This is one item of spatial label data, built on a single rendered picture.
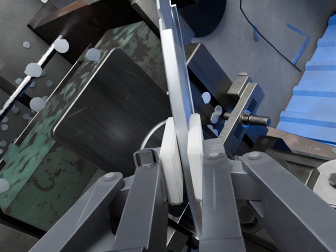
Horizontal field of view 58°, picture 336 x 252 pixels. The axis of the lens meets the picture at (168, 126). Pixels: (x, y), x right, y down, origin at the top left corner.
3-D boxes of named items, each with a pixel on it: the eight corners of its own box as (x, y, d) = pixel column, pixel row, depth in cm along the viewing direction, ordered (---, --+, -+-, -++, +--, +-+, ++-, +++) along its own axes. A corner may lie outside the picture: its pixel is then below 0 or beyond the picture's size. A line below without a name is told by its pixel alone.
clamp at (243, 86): (200, 138, 59) (242, 148, 51) (239, 71, 64) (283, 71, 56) (216, 153, 63) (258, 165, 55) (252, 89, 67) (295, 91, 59)
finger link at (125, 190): (165, 213, 14) (104, 221, 15) (170, 167, 19) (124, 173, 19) (159, 185, 14) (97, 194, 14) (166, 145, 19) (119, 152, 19)
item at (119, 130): (22, 122, 44) (49, 136, 34) (78, 49, 48) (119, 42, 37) (136, 194, 59) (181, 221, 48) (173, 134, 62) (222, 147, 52)
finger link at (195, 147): (186, 151, 15) (201, 149, 15) (189, 113, 22) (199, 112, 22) (196, 203, 16) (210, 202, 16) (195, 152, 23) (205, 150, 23)
